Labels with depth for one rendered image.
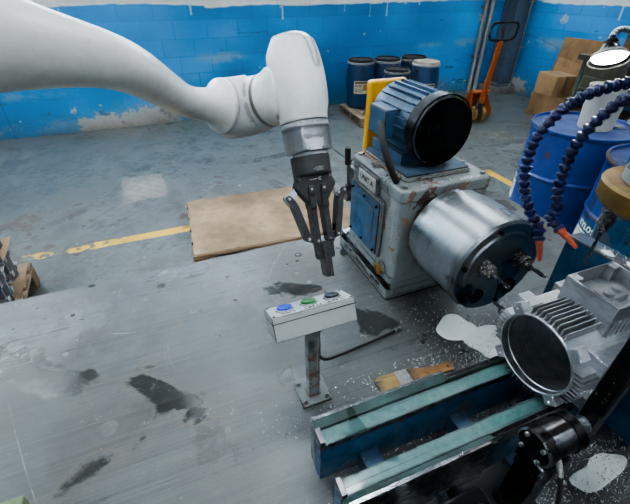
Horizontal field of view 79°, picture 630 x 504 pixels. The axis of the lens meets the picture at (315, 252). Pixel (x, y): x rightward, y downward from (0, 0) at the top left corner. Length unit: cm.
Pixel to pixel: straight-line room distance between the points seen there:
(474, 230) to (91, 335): 102
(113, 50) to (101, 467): 76
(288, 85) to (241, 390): 67
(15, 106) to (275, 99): 544
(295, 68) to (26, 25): 39
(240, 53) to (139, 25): 124
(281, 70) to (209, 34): 509
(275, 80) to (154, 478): 78
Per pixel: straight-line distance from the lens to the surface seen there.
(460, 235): 92
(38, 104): 600
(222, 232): 278
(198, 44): 580
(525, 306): 84
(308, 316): 74
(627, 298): 91
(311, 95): 72
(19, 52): 48
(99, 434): 102
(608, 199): 75
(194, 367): 105
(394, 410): 81
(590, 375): 83
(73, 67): 50
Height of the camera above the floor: 159
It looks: 35 degrees down
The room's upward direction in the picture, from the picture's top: straight up
